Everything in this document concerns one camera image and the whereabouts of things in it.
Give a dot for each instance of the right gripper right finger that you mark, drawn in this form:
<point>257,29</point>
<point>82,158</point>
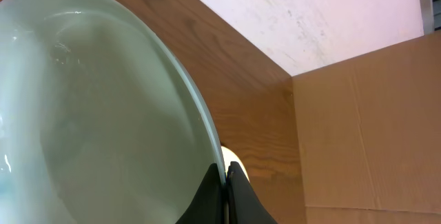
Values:
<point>243,204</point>

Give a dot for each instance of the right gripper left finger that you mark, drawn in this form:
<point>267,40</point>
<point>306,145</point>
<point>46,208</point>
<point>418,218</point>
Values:
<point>207,205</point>

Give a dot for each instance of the white plate with blue stain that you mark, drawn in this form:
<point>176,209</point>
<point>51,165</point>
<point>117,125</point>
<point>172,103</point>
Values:
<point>100,122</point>

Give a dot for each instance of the yellow plate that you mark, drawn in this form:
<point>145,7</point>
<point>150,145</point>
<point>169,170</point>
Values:
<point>228,157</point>

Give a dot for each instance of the brown cardboard box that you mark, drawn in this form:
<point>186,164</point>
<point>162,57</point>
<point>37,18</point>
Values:
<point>369,136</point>

